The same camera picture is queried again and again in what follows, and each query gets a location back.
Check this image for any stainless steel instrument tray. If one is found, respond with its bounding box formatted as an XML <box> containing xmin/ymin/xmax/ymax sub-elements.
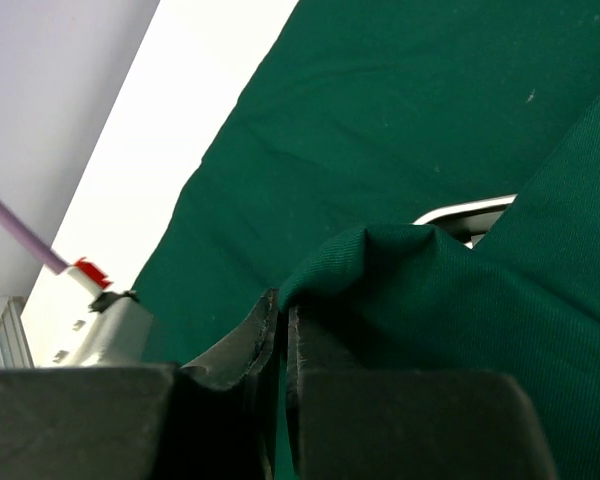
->
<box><xmin>412</xmin><ymin>194</ymin><xmax>516</xmax><ymax>249</ymax></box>

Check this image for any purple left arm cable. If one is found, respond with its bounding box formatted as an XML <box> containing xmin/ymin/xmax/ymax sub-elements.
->
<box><xmin>0</xmin><ymin>179</ymin><xmax>69</xmax><ymax>276</ymax></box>

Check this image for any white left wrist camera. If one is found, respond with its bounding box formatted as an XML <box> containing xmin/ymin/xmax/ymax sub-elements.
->
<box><xmin>22</xmin><ymin>258</ymin><xmax>154</xmax><ymax>368</ymax></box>

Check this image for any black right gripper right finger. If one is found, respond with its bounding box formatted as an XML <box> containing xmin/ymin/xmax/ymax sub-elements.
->
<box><xmin>286</xmin><ymin>306</ymin><xmax>558</xmax><ymax>479</ymax></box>

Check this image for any green surgical drape cloth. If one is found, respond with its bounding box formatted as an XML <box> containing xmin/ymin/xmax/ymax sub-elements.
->
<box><xmin>134</xmin><ymin>1</ymin><xmax>600</xmax><ymax>479</ymax></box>

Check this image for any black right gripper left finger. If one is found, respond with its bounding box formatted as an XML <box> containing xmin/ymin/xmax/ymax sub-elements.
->
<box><xmin>0</xmin><ymin>289</ymin><xmax>279</xmax><ymax>479</ymax></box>

